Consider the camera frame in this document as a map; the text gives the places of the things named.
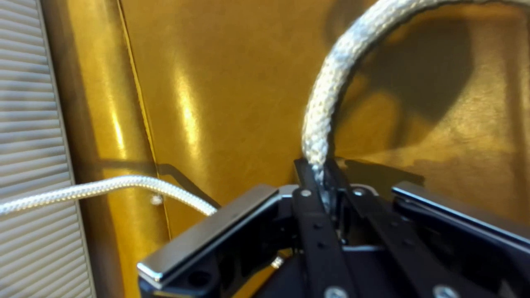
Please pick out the mustard leather chair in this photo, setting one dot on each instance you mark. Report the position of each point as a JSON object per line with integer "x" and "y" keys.
{"x": 93, "y": 83}
{"x": 232, "y": 83}

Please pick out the white laundry basket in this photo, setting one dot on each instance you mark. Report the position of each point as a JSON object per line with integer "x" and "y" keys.
{"x": 33, "y": 110}

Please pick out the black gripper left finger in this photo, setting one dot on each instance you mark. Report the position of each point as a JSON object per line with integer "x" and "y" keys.
{"x": 220, "y": 226}

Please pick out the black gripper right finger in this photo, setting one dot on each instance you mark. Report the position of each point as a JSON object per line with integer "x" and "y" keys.
{"x": 441, "y": 242}

